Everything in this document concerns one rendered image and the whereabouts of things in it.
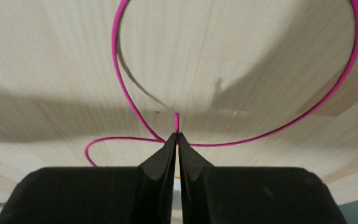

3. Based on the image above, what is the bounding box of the pink wire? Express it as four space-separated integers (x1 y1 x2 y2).
84 0 358 166

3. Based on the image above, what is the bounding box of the pale grey painted circle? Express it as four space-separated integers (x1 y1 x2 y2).
172 178 182 210

